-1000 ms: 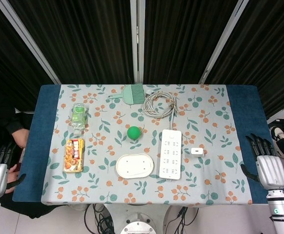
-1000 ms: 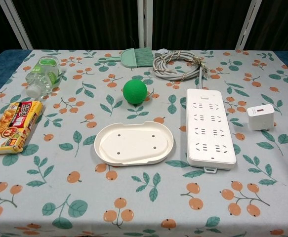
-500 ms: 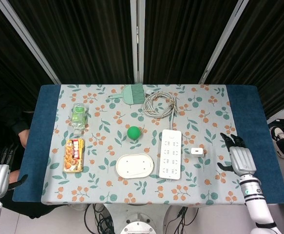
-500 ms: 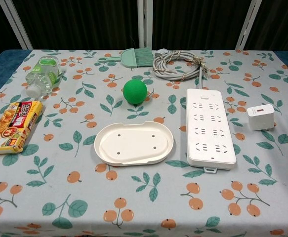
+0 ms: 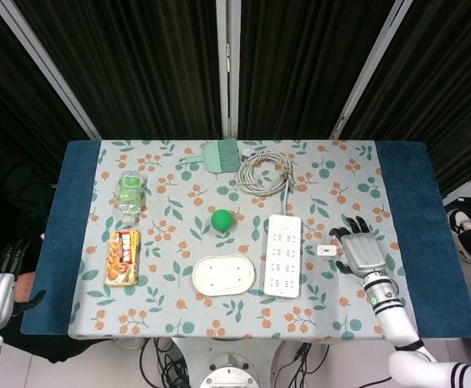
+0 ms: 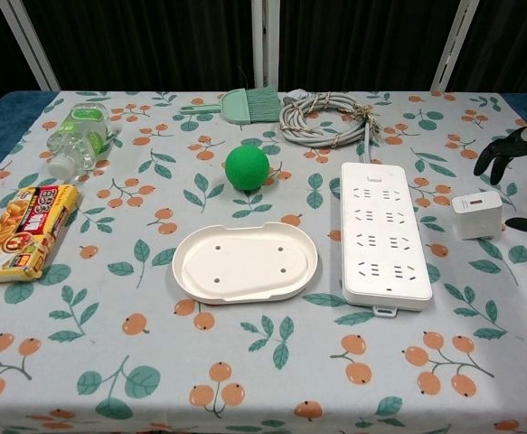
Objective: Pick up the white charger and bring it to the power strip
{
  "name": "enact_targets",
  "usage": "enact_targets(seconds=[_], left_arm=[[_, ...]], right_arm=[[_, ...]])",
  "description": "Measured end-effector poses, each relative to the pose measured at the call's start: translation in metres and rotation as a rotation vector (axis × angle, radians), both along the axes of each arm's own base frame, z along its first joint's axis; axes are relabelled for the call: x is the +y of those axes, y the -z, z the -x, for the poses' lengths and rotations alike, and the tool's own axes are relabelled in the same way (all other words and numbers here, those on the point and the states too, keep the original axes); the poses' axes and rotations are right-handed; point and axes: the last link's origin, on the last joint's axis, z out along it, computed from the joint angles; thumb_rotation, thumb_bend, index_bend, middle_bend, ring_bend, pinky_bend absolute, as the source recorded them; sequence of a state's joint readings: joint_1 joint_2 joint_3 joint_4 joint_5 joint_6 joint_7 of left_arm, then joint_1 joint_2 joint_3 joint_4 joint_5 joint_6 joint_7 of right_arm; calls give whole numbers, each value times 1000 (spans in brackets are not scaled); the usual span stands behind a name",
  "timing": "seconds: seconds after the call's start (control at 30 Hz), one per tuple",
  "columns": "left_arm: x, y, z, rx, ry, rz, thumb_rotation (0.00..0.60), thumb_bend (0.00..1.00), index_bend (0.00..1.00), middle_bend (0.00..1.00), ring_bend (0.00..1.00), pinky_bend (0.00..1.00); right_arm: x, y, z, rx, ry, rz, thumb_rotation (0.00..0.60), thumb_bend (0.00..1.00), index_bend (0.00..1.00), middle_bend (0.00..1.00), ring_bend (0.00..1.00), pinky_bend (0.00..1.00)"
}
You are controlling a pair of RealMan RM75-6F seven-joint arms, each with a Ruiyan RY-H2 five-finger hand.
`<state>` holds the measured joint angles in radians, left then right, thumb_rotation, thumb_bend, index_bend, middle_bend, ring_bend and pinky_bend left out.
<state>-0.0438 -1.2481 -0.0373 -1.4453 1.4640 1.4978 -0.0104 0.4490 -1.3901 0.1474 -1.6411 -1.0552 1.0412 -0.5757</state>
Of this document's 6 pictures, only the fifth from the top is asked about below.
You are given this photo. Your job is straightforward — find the right robot hand black silver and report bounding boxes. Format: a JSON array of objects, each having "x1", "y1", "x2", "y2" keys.
[{"x1": 329, "y1": 216, "x2": 389, "y2": 278}]

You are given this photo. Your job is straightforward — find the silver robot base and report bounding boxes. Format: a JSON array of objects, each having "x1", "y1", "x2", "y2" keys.
[{"x1": 170, "y1": 336, "x2": 313, "y2": 388}]

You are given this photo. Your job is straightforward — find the white power strip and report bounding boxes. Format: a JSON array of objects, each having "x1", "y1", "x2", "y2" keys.
[{"x1": 263, "y1": 214, "x2": 303, "y2": 302}]

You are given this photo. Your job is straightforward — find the blue table cover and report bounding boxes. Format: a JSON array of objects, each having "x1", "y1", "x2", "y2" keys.
[{"x1": 19, "y1": 139, "x2": 471, "y2": 339}]

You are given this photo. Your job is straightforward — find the person in black clothes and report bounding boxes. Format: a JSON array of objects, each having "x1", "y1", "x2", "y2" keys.
[{"x1": 0, "y1": 135, "x2": 113, "y2": 365}]

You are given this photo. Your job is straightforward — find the white black sneaker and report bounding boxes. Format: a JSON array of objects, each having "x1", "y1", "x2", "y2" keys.
[{"x1": 447, "y1": 207, "x2": 471, "y2": 236}]

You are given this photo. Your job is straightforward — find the yellow red snack box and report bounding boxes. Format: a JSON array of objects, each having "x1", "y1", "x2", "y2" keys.
[{"x1": 104, "y1": 229, "x2": 141, "y2": 287}]

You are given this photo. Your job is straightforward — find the white oval plastic tray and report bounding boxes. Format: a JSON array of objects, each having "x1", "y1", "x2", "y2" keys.
[{"x1": 191, "y1": 253, "x2": 256, "y2": 297}]

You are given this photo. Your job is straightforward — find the green foam ball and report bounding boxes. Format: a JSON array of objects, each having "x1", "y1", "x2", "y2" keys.
[{"x1": 210, "y1": 209, "x2": 233, "y2": 233}]

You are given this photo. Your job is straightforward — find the floral orange leaf tablecloth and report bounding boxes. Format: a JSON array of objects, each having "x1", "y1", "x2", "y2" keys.
[{"x1": 67, "y1": 139, "x2": 386, "y2": 341}]

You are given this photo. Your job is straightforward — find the clear bottle green label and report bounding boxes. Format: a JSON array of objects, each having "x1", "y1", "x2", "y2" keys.
[{"x1": 117, "y1": 170, "x2": 146, "y2": 226}]

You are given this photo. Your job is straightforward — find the green hand brush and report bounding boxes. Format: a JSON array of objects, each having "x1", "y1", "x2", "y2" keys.
[{"x1": 179, "y1": 137, "x2": 241, "y2": 173}]

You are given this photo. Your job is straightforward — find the black pleated curtain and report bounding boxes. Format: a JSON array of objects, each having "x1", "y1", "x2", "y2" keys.
[{"x1": 0, "y1": 0, "x2": 471, "y2": 199}]

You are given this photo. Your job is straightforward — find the black floor cables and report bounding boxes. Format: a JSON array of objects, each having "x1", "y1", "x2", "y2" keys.
[
  {"x1": 139, "y1": 338, "x2": 191, "y2": 388},
  {"x1": 281, "y1": 342, "x2": 315, "y2": 383}
]

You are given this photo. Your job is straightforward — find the grey cable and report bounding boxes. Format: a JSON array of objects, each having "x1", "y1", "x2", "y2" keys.
[{"x1": 237, "y1": 148, "x2": 297, "y2": 217}]

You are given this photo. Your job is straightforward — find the white metal frame pole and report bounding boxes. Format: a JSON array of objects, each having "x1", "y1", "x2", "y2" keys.
[
  {"x1": 329, "y1": 0, "x2": 414, "y2": 141},
  {"x1": 214, "y1": 0, "x2": 242, "y2": 139},
  {"x1": 0, "y1": 0, "x2": 101, "y2": 141}
]

